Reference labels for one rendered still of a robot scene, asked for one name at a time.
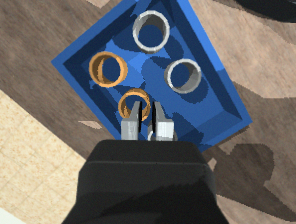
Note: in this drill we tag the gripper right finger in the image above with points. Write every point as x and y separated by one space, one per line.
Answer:
162 127

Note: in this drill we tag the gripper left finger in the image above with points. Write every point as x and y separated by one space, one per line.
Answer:
132 125

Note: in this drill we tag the blue crate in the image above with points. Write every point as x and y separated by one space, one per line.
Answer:
207 115

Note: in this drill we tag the bronze bushing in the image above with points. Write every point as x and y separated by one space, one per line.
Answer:
95 69
125 111

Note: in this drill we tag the grey metal sleeve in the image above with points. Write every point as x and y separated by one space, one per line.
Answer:
151 18
194 76
150 131

